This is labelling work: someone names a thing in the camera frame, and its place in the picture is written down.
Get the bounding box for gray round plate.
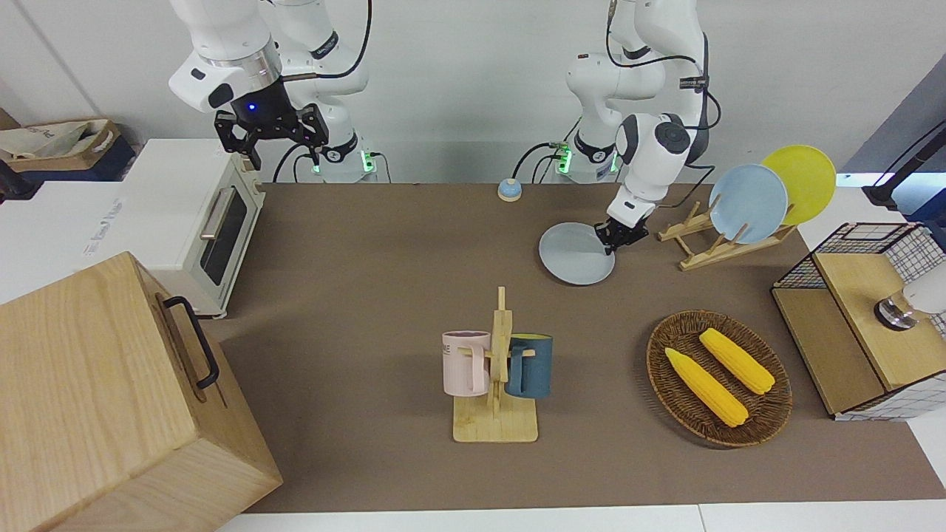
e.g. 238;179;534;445
538;222;616;287

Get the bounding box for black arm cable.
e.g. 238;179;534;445
281;0;373;81
605;0;723;210

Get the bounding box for yellow round plate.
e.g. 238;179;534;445
761;145;837;227

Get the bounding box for wooden mug holder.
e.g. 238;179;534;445
452;287;540;444

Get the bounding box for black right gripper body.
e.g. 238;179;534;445
230;79;301;146

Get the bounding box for brown wicker basket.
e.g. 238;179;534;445
647;310;794;449

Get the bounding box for brown table mat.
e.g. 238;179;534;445
203;183;946;515

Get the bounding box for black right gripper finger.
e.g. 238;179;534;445
214;110;262;172
295;103;330;167

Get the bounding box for dark blue mug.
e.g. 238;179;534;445
506;334;554;400

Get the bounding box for pink mug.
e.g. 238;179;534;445
442;330;493;398

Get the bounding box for cardboard box with white bag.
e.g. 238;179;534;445
0;118;123;175

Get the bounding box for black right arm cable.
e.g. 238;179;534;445
281;0;373;81

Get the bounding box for dark blue bin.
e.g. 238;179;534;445
0;139;138;202

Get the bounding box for white cabinet with lettering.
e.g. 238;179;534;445
0;180;174;305

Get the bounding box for white toaster oven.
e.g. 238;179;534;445
118;138;267;320

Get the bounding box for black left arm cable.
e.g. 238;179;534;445
605;0;723;210

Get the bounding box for long yellow corn cob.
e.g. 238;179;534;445
664;347;750;429

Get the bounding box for light blue round plate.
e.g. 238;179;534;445
709;164;789;245

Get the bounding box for short yellow corn cob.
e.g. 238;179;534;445
699;327;777;396

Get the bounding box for black left base cables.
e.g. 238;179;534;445
511;137;581;185

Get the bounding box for wooden box with black handle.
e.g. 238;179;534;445
0;251;285;532

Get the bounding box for wooden plate rack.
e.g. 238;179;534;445
658;201;797;272

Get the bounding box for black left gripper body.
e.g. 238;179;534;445
604;218;650;245

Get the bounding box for black right base cables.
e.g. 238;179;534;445
271;142;320;184

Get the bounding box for black base cables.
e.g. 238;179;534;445
271;142;320;184
511;137;581;185

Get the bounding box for black camera stand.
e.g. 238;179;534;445
861;122;946;213

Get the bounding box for wire shelf with wooden boards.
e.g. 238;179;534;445
771;222;946;423

